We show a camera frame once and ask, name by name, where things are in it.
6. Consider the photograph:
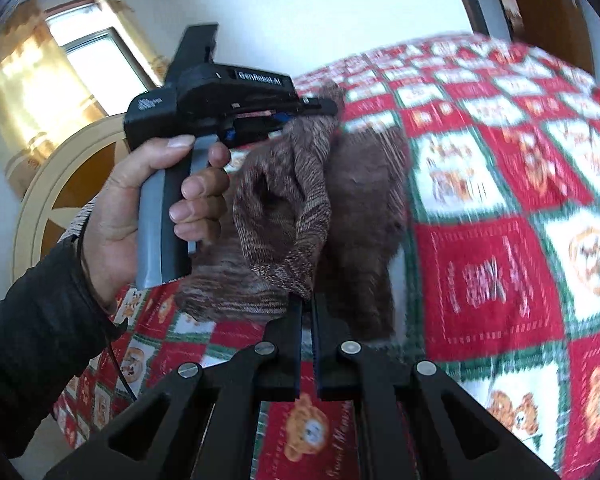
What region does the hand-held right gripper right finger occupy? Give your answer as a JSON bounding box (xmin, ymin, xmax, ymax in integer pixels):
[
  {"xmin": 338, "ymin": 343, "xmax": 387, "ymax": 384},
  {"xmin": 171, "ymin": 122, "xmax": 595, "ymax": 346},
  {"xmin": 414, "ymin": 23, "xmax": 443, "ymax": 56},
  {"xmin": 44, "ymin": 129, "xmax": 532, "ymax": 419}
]
[{"xmin": 312, "ymin": 292, "xmax": 556, "ymax": 480}]

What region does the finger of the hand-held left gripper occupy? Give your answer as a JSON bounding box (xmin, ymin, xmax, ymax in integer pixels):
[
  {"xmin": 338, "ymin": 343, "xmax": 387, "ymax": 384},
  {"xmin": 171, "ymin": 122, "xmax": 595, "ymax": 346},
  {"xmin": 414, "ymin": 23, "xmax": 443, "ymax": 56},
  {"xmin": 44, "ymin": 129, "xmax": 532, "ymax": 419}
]
[{"xmin": 292, "ymin": 98, "xmax": 339, "ymax": 118}]

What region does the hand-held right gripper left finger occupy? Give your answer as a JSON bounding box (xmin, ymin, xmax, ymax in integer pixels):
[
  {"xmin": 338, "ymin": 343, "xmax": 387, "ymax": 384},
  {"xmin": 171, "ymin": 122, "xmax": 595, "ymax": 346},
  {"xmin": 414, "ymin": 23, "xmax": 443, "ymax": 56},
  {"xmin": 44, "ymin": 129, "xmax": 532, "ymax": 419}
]
[{"xmin": 45, "ymin": 297, "xmax": 304, "ymax": 480}]

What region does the brown knit sweater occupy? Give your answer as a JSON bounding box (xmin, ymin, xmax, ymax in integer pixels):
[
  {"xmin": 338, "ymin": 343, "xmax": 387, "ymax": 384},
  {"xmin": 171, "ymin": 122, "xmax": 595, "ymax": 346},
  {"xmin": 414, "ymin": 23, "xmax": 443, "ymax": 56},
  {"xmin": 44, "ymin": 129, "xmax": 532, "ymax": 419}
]
[{"xmin": 175, "ymin": 82, "xmax": 412, "ymax": 342}]

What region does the person's left forearm black sleeve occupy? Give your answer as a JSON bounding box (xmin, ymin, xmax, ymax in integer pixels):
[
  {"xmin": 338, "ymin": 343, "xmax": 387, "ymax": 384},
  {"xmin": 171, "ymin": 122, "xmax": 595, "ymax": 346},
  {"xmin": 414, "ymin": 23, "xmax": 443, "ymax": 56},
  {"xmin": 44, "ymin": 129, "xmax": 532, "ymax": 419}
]
[{"xmin": 0, "ymin": 234, "xmax": 127, "ymax": 463}]

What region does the person's left hand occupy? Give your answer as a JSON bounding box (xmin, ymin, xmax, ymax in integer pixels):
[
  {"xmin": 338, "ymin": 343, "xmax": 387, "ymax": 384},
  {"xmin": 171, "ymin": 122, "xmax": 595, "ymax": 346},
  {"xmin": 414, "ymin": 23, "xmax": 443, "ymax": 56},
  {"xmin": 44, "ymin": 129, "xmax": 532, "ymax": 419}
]
[{"xmin": 81, "ymin": 135, "xmax": 231, "ymax": 313}]

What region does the yellow patterned curtain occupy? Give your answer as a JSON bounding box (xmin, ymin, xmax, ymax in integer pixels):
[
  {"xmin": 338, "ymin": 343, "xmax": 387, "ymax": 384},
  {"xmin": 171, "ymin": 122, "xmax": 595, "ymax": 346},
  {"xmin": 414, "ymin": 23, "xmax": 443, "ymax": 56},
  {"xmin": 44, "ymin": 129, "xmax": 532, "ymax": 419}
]
[
  {"xmin": 0, "ymin": 0, "xmax": 107, "ymax": 197},
  {"xmin": 91, "ymin": 0, "xmax": 170, "ymax": 87}
]

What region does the window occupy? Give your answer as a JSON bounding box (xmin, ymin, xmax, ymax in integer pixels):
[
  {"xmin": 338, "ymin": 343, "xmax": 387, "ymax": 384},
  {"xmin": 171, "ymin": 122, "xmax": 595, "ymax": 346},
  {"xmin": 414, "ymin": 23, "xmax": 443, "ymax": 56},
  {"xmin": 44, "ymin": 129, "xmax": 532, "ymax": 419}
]
[{"xmin": 45, "ymin": 2, "xmax": 157, "ymax": 117}]

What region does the grey knit cloth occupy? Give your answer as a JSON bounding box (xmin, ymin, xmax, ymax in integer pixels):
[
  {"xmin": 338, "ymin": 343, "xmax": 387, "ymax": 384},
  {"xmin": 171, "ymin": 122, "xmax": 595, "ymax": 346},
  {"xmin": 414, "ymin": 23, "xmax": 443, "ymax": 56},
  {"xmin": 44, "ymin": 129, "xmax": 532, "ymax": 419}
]
[{"xmin": 59, "ymin": 199, "xmax": 102, "ymax": 247}]

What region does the red checkered printed blanket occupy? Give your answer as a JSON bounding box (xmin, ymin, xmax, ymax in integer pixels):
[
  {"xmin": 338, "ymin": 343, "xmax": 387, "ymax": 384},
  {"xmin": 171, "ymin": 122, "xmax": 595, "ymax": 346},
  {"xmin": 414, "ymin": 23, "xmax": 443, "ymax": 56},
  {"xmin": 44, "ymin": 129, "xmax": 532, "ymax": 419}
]
[{"xmin": 50, "ymin": 32, "xmax": 600, "ymax": 480}]

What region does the brown wooden door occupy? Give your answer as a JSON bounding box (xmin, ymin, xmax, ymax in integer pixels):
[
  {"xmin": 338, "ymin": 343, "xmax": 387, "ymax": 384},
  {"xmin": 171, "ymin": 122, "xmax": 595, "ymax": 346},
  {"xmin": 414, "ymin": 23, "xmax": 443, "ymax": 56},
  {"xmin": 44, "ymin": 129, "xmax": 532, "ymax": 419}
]
[{"xmin": 500, "ymin": 0, "xmax": 597, "ymax": 77}]

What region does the thin black cable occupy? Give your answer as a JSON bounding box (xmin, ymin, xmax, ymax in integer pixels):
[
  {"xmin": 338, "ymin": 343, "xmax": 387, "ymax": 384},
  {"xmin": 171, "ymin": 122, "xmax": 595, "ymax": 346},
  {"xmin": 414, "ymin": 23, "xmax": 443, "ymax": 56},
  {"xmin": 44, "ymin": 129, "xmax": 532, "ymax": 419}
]
[{"xmin": 79, "ymin": 230, "xmax": 138, "ymax": 403}]

